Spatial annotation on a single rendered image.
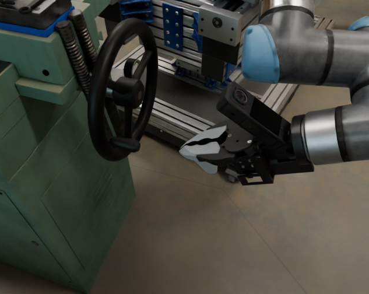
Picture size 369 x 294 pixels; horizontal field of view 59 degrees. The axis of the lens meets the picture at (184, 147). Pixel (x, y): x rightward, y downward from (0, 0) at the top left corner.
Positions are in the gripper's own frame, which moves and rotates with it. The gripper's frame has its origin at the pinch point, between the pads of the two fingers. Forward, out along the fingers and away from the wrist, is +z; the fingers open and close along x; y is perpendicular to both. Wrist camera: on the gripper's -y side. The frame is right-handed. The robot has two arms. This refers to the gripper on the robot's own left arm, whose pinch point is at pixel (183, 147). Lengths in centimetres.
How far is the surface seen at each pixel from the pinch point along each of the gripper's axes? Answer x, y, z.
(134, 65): 36.4, -1.7, 29.8
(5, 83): -0.3, -21.7, 25.8
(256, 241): 29, 82, 23
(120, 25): 12.3, -19.2, 6.7
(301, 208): 49, 90, 9
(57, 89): 2.2, -16.4, 18.9
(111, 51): 6.5, -17.7, 6.8
